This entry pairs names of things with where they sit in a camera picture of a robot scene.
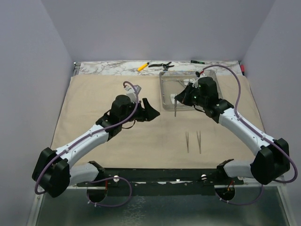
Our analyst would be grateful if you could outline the white gauze pad left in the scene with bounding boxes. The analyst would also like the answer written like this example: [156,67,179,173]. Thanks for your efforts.
[170,94,176,103]

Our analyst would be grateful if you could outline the curved steel clamp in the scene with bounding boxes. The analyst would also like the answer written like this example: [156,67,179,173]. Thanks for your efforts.
[174,99,177,117]

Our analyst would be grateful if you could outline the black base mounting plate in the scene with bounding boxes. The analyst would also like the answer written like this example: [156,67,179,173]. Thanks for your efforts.
[87,168,243,196]

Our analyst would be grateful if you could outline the green black marker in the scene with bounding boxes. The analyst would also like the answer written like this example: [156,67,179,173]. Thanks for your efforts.
[190,60,205,65]

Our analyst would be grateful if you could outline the yellow black marker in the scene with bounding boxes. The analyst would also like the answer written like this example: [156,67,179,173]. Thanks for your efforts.
[137,62,150,72]

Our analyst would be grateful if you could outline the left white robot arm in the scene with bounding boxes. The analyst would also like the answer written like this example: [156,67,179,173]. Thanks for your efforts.
[32,95,160,198]

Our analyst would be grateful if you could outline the aluminium extrusion rail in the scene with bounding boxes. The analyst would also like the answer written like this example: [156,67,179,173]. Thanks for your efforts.
[37,167,286,189]

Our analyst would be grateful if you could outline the wire mesh instrument tray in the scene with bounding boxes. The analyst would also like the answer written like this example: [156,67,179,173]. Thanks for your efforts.
[158,69,224,111]

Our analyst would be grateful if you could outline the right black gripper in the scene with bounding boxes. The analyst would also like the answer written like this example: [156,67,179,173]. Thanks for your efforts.
[175,81,207,107]

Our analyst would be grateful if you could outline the black handled pliers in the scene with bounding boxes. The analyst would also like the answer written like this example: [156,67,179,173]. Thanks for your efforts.
[148,62,174,71]

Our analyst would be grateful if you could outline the beige surgical wrap cloth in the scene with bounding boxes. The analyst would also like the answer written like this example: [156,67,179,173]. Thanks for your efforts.
[51,74,254,169]

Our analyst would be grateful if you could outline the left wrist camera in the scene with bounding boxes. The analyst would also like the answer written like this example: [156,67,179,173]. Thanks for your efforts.
[124,85,142,98]

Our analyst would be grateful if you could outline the steel tweezers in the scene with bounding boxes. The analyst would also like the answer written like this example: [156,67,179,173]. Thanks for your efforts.
[185,131,189,153]
[197,131,202,154]

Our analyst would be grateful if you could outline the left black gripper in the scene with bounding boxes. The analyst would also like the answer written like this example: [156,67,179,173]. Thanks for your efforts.
[120,98,160,124]

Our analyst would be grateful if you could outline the red marker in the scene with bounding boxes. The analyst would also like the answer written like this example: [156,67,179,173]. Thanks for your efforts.
[240,65,245,75]

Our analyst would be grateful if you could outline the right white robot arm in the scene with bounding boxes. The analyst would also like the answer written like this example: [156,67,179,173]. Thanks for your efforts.
[174,77,290,185]

